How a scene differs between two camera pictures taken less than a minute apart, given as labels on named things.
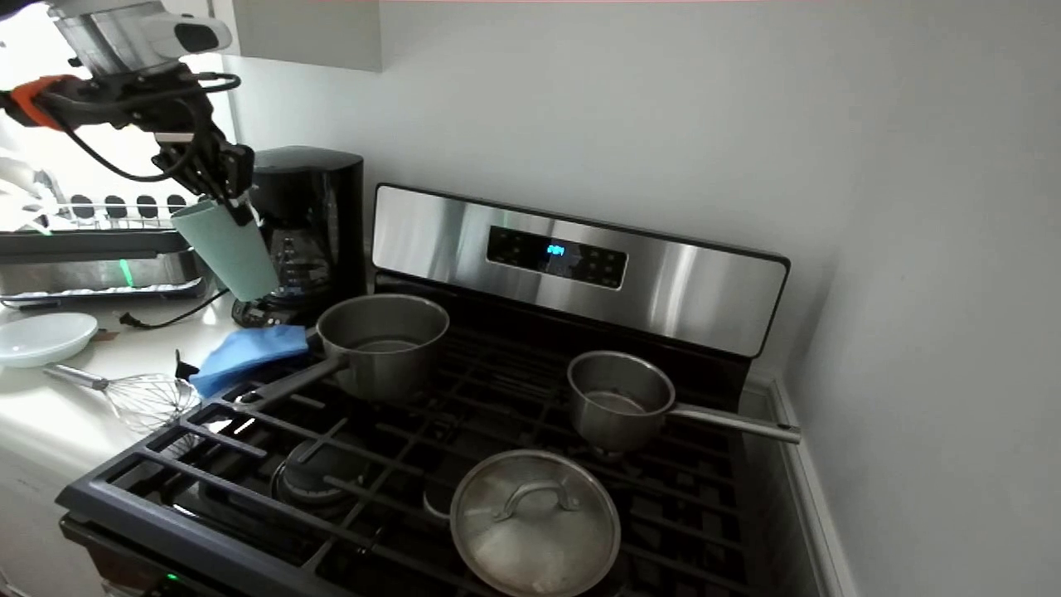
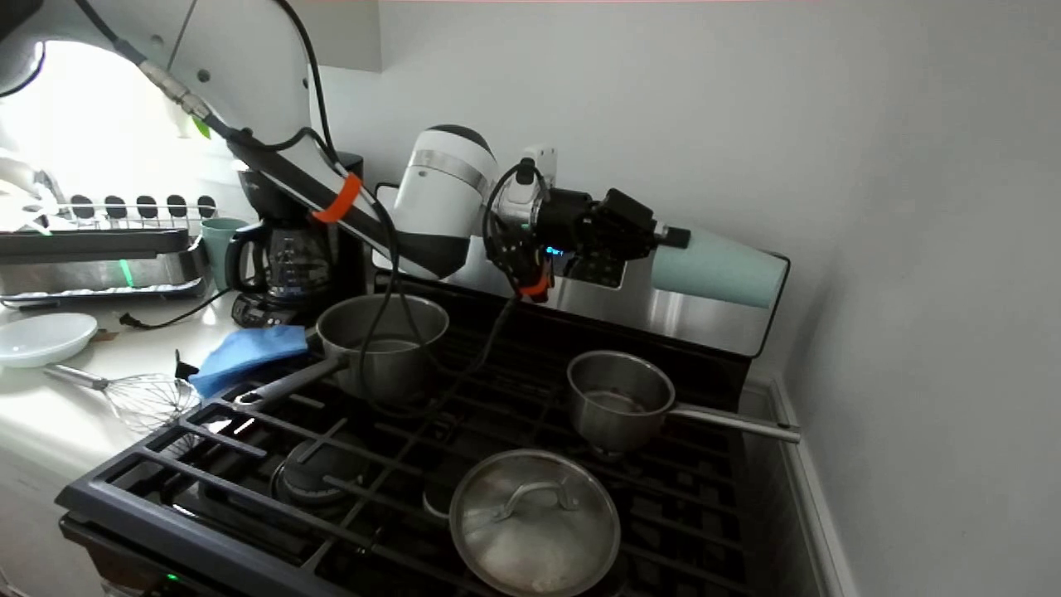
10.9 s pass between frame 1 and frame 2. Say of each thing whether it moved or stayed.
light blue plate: stayed
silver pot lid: stayed
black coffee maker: stayed
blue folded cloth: stayed
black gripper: moved
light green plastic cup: moved
